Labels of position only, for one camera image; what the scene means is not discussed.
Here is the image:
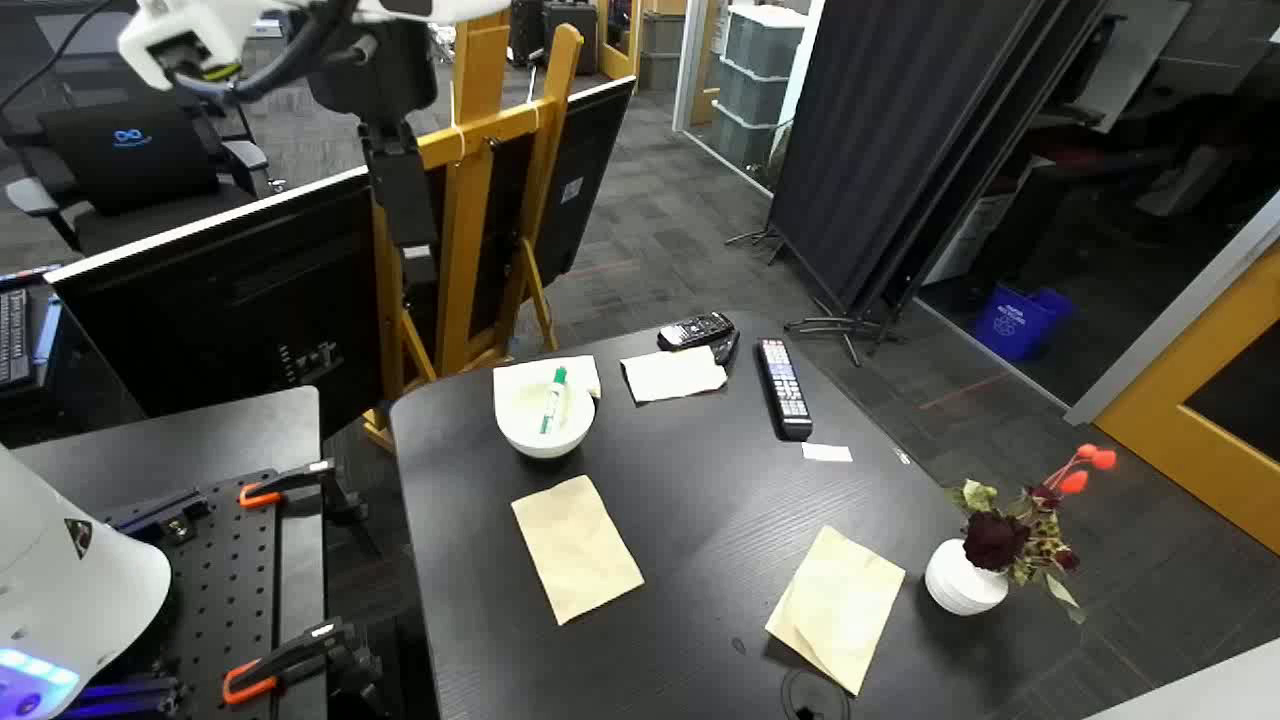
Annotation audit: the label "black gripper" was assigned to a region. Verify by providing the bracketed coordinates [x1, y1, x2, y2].
[308, 15, 442, 293]

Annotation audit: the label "green and white marker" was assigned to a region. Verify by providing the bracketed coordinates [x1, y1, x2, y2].
[536, 365, 576, 440]

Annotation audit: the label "white bowl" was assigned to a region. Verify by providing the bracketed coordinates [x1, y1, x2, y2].
[490, 359, 600, 466]

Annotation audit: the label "yellow wooden easel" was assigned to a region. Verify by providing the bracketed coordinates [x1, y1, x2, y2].
[358, 0, 648, 451]

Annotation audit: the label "large black monitor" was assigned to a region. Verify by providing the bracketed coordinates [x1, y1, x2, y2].
[43, 169, 392, 437]

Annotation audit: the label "black office chair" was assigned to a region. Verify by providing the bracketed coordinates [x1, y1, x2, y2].
[0, 91, 279, 254]

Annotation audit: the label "black phone with keypad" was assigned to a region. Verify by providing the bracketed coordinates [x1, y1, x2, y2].
[650, 307, 736, 354]

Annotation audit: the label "grey storage bin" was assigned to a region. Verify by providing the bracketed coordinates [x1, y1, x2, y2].
[703, 102, 789, 173]
[712, 52, 801, 127]
[719, 4, 812, 82]

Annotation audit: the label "black keyboard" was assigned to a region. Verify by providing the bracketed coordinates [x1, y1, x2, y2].
[0, 274, 65, 392]

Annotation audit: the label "long black remote control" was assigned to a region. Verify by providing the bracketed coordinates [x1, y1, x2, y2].
[750, 335, 816, 446]

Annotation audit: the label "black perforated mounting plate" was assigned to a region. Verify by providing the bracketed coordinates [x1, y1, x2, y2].
[110, 474, 332, 720]

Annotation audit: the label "black curtain stand foot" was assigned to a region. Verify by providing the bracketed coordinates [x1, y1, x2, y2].
[781, 307, 899, 368]

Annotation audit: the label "blue bin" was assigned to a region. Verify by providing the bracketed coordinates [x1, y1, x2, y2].
[968, 282, 1080, 365]

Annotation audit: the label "white round vase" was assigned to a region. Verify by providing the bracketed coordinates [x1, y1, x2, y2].
[920, 536, 1017, 619]

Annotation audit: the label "red and dark flowers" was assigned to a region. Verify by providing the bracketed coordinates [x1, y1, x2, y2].
[956, 440, 1125, 627]

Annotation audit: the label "yellow door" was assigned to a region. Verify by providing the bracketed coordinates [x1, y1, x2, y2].
[1093, 240, 1280, 561]

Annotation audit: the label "orange handled black clamp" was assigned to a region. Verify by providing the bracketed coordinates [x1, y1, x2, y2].
[231, 456, 338, 520]
[215, 617, 358, 713]

